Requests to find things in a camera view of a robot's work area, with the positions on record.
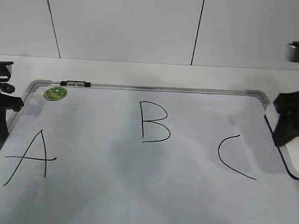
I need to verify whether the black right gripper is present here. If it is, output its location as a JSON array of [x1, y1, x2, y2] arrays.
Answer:
[[272, 91, 299, 146]]

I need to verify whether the white board with grey frame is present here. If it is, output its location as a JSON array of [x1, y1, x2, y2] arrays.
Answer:
[[0, 85, 299, 224]]

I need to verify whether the round green magnet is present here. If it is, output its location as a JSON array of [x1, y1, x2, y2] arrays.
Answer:
[[43, 87, 67, 101]]

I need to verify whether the white rectangular board eraser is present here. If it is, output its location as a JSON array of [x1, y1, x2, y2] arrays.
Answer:
[[277, 136, 299, 179]]

